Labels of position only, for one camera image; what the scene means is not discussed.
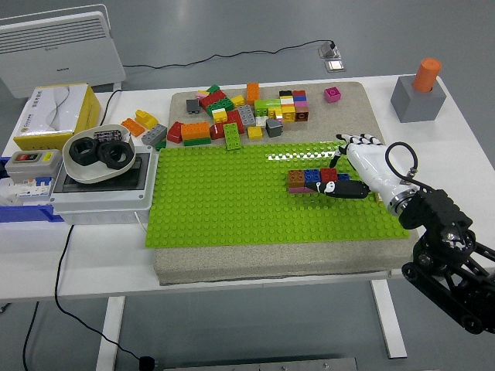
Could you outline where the brown square toy brick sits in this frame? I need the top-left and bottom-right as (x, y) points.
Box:
(287, 169), (306, 191)

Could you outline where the black heater power cable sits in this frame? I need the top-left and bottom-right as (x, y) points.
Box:
(124, 39), (336, 70)

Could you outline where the grey electrical enclosure box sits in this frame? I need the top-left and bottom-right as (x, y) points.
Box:
(49, 145), (160, 226)

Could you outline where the light grey long brick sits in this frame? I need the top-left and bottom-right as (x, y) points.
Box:
(141, 124), (168, 147)

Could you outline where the orange two-by-four brick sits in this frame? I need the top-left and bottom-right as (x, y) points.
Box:
(180, 121), (211, 141)

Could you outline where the black cable on table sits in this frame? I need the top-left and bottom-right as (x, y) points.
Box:
(100, 88), (123, 127)

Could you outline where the small black terminal block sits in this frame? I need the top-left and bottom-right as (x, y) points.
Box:
(94, 129), (121, 143)

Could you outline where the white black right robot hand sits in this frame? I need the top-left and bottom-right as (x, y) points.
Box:
(315, 133), (419, 208)

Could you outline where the grey-brown foam mat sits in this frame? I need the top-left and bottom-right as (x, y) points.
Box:
(153, 80), (425, 287)

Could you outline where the red sloped toy brick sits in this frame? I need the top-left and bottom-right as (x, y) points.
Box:
(166, 121), (183, 145)

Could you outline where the white bowl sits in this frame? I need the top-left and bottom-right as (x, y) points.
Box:
(62, 123), (137, 184)

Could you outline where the blue plastic bin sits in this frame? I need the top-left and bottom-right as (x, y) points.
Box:
(0, 156), (66, 224)

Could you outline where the orange cylinder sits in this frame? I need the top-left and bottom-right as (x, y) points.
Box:
(411, 57), (442, 93)

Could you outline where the white panel heater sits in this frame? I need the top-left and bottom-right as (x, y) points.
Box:
(0, 3), (127, 100)

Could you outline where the large red toy brick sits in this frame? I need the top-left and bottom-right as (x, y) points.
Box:
(199, 90), (227, 109)
(210, 110), (245, 140)

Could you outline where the green studded baseplate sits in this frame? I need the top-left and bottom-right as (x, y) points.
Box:
(143, 139), (411, 248)

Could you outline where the lime green long brick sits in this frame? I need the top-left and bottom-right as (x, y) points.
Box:
(254, 98), (282, 117)

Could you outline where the black hanging cable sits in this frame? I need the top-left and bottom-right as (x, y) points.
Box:
(22, 301), (40, 371)

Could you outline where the large black hex nut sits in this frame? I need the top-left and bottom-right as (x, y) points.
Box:
(96, 141), (135, 170)
(69, 137), (102, 167)

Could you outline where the grey push-button switch box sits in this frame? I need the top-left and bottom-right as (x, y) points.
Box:
(4, 149), (63, 182)

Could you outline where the white table leg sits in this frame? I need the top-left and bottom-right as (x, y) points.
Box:
(95, 296), (127, 371)
(370, 278), (408, 359)

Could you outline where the grey holder block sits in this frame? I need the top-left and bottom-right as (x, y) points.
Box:
(390, 75), (447, 124)

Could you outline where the orange flat toy brick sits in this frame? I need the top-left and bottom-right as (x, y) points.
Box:
(120, 118), (146, 138)

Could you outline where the black robot wrist cable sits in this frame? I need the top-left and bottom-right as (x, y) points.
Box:
(384, 141), (434, 191)

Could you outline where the white blue circuit breaker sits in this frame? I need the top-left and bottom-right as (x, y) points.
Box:
(0, 175), (54, 206)

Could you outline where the black cord with plug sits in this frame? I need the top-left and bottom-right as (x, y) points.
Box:
(53, 223), (158, 371)

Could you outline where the yellow sloped toy brick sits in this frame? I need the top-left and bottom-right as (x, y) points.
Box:
(135, 109), (159, 129)

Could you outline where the green two-by-four brick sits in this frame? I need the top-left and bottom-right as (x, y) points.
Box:
(223, 123), (244, 152)

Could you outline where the yellow white tissue box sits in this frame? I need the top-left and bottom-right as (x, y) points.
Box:
(13, 83), (101, 151)

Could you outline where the light grey studded brick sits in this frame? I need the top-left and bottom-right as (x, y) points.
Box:
(237, 104), (257, 128)

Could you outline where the long dark green brick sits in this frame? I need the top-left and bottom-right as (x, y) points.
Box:
(206, 98), (235, 117)

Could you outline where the open metal floor socket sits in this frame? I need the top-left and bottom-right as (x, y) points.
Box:
(317, 40), (342, 60)

